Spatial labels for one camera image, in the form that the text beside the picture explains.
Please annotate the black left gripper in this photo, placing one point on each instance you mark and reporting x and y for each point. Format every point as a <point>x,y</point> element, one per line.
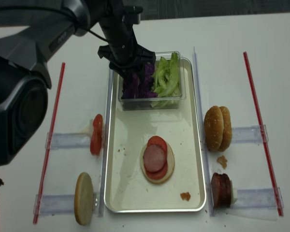
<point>123,51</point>

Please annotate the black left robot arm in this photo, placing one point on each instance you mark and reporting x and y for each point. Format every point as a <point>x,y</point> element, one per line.
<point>24,76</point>

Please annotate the green lettuce leaves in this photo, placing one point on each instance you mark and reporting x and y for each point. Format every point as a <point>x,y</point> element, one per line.
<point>167,82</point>

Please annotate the tomato slice on bun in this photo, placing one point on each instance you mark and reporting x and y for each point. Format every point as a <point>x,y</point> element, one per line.
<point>156,140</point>

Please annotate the upright tomato slices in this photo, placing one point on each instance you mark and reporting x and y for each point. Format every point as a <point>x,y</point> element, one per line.
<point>96,138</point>

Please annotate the clear slider behind tomato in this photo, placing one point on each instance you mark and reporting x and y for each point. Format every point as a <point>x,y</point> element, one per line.
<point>67,140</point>

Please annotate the bread crumb on table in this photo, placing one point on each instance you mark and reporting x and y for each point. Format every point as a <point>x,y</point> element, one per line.
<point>222,161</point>

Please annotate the bread crumb on tray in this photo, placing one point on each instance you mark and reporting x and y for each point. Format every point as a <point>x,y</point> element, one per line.
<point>185,196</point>

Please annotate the white pusher block at patties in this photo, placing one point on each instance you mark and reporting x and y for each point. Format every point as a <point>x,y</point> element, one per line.
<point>234,196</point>

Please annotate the clear slider behind patties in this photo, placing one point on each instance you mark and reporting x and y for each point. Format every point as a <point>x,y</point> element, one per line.
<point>256,198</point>

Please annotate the purple cabbage leaves pile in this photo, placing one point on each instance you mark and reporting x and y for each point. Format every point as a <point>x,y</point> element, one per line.
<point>134,88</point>

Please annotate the clear plastic salad box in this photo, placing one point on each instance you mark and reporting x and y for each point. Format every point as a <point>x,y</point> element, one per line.
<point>145,103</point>

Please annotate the pink ham slice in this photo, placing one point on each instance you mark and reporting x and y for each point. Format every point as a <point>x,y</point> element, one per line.
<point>154,158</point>

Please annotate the bottom bun on tray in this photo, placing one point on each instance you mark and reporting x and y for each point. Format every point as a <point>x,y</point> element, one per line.
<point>170,164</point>

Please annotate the left sesame bun top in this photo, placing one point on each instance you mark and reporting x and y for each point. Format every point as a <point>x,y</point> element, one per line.
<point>213,128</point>

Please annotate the sesame bun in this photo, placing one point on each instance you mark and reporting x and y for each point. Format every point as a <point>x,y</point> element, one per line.
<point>213,128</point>
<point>227,132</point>

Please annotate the right sesame bun top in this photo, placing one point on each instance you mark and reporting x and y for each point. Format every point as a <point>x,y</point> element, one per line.
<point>227,132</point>

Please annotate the white metal tray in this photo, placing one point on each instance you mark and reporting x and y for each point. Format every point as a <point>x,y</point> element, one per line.
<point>126,188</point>

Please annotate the clear slider behind buns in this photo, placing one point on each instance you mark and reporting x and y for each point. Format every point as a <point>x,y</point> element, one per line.
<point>253,134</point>

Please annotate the upright pale bun slice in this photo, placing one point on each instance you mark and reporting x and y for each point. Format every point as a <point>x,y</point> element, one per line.
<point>83,199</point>

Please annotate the dark sausage patty stack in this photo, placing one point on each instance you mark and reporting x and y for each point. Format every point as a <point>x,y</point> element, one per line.
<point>221,190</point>

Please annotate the clear slider behind bun slice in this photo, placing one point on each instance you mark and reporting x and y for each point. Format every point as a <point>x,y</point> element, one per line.
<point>54,204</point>

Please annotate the right red rail strip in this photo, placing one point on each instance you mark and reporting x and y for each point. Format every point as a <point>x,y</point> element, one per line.
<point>277,195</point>

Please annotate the red rail strip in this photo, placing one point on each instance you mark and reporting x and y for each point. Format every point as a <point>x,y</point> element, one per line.
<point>47,151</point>
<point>277,195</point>

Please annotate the left clear long rail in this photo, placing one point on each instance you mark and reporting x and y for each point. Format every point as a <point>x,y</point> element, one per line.
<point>105,141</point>

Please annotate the clear long rail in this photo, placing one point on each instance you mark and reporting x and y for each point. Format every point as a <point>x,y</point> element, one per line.
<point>105,141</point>
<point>200,115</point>

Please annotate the right clear long rail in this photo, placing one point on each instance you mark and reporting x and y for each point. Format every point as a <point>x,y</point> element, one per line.
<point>200,115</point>

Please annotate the left red rail strip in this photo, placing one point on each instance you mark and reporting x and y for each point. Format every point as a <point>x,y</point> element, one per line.
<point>47,151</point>

